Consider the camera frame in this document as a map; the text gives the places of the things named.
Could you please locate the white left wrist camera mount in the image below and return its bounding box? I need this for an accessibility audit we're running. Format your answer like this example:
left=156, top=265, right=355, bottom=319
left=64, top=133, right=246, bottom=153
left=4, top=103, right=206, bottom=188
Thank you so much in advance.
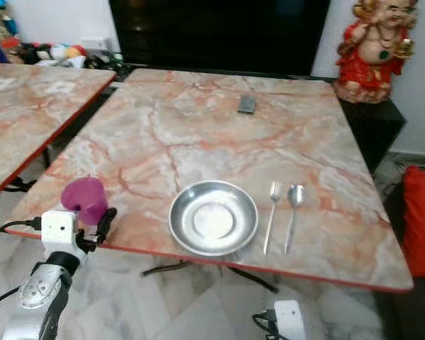
left=39, top=210, right=85, bottom=265

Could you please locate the round steel plate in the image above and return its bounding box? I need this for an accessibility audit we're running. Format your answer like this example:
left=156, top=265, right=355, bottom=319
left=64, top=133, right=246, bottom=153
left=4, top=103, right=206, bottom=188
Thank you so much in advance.
left=168, top=180, right=260, bottom=258

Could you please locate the purple plastic cup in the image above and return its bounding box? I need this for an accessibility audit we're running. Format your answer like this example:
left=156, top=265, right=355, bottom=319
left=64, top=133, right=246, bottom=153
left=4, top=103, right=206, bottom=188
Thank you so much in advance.
left=60, top=176, right=109, bottom=227

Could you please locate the red laughing Buddha statue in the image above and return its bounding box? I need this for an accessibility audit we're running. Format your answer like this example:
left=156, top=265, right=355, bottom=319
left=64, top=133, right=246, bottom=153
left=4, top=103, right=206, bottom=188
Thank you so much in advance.
left=334, top=0, right=419, bottom=105

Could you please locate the steel fork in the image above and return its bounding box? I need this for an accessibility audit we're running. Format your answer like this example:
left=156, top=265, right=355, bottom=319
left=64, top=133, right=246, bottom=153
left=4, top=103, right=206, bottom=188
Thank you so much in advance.
left=262, top=181, right=285, bottom=256

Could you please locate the red cushion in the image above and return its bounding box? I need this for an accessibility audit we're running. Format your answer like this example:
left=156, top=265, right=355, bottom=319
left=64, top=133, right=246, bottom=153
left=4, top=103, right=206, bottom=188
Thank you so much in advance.
left=400, top=165, right=425, bottom=279

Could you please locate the black statue stand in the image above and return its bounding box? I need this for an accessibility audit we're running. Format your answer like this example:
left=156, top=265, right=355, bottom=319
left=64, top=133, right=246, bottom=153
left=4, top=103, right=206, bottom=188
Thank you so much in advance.
left=339, top=97, right=407, bottom=175

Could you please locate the small dark grey phone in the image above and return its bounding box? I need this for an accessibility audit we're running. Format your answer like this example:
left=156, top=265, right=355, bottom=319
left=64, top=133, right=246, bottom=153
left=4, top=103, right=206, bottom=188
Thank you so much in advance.
left=237, top=93, right=259, bottom=115

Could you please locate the large black television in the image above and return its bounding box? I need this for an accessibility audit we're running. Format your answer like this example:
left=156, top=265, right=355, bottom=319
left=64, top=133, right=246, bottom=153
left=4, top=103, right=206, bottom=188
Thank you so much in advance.
left=107, top=0, right=333, bottom=79

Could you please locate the steel spoon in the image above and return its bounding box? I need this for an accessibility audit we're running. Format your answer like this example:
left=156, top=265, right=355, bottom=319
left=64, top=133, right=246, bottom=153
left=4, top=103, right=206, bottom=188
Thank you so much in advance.
left=283, top=183, right=306, bottom=255

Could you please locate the pile of colourful toys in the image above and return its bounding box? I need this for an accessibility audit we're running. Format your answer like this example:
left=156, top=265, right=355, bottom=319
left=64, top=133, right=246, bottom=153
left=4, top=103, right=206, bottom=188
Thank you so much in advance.
left=0, top=38, right=108, bottom=71

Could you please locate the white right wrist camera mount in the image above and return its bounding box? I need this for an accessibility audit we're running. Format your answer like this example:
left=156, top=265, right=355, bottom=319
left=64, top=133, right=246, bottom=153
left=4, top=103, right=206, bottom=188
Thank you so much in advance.
left=272, top=299, right=307, bottom=340

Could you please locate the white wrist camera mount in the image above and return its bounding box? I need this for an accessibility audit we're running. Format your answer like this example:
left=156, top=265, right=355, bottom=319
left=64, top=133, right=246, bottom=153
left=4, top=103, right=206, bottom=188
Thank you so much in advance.
left=272, top=299, right=307, bottom=340
left=39, top=210, right=85, bottom=265

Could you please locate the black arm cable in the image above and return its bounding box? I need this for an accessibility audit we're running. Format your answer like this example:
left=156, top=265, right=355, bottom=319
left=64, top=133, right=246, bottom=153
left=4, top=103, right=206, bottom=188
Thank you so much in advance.
left=252, top=309, right=277, bottom=337
left=0, top=218, right=43, bottom=316

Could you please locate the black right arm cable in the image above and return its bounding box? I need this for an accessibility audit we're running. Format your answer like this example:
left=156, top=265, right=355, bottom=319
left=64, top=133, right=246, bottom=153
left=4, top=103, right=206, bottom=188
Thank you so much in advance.
left=252, top=309, right=277, bottom=337

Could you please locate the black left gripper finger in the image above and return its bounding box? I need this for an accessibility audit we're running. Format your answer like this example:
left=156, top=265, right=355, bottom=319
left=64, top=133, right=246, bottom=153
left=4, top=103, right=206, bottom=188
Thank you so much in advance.
left=96, top=207, right=118, bottom=246

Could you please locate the marble side table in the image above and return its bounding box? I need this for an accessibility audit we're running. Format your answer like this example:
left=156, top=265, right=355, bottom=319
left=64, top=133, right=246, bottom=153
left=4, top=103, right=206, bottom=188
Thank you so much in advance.
left=0, top=62, right=118, bottom=203

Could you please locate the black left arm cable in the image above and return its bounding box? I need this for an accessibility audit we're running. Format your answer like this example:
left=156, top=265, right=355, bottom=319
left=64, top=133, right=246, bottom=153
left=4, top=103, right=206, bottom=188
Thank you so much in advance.
left=0, top=218, right=43, bottom=316

